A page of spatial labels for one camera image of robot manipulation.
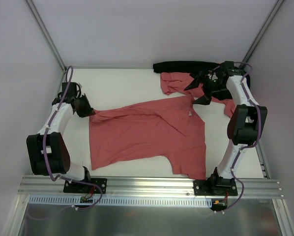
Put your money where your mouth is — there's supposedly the pink t-shirt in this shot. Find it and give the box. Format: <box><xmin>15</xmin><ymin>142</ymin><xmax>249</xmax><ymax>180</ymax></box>
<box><xmin>89</xmin><ymin>95</ymin><xmax>206</xmax><ymax>179</ymax></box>
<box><xmin>160</xmin><ymin>72</ymin><xmax>235</xmax><ymax>118</ymax></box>

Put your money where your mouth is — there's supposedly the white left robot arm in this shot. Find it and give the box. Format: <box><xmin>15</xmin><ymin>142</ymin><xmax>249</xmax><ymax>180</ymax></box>
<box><xmin>26</xmin><ymin>82</ymin><xmax>95</xmax><ymax>192</ymax></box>

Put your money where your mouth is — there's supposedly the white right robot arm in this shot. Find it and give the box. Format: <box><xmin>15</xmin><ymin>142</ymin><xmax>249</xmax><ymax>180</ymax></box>
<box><xmin>185</xmin><ymin>61</ymin><xmax>267</xmax><ymax>196</ymax></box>

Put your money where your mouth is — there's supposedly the black t-shirt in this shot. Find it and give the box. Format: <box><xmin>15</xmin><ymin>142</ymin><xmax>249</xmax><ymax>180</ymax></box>
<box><xmin>153</xmin><ymin>61</ymin><xmax>236</xmax><ymax>100</ymax></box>

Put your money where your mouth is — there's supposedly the left side aluminium rail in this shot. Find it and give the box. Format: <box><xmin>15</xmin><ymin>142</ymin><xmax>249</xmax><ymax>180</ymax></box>
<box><xmin>32</xmin><ymin>70</ymin><xmax>69</xmax><ymax>176</ymax></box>

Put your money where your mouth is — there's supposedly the aluminium rail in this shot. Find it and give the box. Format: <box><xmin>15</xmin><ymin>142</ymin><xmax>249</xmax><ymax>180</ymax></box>
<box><xmin>17</xmin><ymin>175</ymin><xmax>285</xmax><ymax>199</ymax></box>
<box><xmin>32</xmin><ymin>70</ymin><xmax>69</xmax><ymax>176</ymax></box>
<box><xmin>256</xmin><ymin>143</ymin><xmax>270</xmax><ymax>179</ymax></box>

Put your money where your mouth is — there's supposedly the right aluminium frame post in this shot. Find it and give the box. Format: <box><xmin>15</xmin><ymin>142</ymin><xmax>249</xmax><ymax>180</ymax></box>
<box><xmin>243</xmin><ymin>0</ymin><xmax>285</xmax><ymax>62</ymax></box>

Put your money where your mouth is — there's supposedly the aluminium frame post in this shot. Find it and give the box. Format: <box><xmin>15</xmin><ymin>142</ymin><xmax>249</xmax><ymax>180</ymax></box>
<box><xmin>24</xmin><ymin>0</ymin><xmax>66</xmax><ymax>72</ymax></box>
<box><xmin>243</xmin><ymin>0</ymin><xmax>285</xmax><ymax>62</ymax></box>

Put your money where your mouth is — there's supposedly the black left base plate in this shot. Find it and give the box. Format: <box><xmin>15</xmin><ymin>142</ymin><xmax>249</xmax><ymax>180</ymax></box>
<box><xmin>63</xmin><ymin>177</ymin><xmax>108</xmax><ymax>194</ymax></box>

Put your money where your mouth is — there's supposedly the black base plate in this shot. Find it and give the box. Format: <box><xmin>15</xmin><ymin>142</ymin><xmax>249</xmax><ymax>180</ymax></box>
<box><xmin>63</xmin><ymin>177</ymin><xmax>108</xmax><ymax>194</ymax></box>
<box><xmin>193</xmin><ymin>179</ymin><xmax>238</xmax><ymax>196</ymax></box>

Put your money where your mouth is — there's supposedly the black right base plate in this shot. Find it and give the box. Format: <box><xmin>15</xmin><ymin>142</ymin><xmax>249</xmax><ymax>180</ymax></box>
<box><xmin>193</xmin><ymin>179</ymin><xmax>238</xmax><ymax>196</ymax></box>

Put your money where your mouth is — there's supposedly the white slotted cable duct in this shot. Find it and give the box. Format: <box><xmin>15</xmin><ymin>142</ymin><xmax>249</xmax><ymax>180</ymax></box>
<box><xmin>28</xmin><ymin>195</ymin><xmax>212</xmax><ymax>208</ymax></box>

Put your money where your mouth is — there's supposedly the right side aluminium rail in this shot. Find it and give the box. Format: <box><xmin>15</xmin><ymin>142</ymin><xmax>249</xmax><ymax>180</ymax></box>
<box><xmin>256</xmin><ymin>143</ymin><xmax>270</xmax><ymax>179</ymax></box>

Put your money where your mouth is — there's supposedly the aluminium front rail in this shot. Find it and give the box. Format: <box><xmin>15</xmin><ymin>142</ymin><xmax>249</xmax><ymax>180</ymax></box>
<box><xmin>17</xmin><ymin>175</ymin><xmax>285</xmax><ymax>199</ymax></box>

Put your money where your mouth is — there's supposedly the left aluminium frame post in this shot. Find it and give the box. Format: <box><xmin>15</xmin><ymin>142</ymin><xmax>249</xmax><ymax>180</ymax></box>
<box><xmin>24</xmin><ymin>0</ymin><xmax>66</xmax><ymax>72</ymax></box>

